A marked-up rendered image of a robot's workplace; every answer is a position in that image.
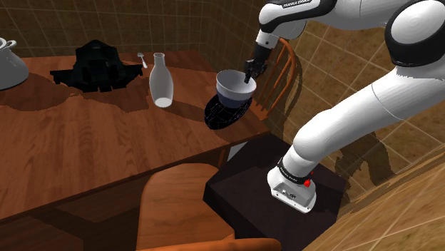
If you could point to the black blocky object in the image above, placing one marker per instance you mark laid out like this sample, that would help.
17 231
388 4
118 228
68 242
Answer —
97 67

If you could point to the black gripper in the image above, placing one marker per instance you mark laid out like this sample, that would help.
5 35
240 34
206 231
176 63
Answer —
258 57

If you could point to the orange wooden spindle chair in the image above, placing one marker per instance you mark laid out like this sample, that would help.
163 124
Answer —
278 80

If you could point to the brown wooden table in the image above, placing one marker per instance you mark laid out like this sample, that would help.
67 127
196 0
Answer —
87 139

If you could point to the dark robot stand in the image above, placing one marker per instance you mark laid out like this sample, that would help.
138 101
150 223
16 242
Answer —
257 205

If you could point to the white bottle vase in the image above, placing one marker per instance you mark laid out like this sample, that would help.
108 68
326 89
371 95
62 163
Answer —
161 83

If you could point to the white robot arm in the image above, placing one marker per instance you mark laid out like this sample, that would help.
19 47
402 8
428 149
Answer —
351 121

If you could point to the white and blue bowl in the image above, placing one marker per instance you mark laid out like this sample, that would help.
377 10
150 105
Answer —
235 91

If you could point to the silver spoon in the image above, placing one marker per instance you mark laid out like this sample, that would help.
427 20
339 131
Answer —
141 59

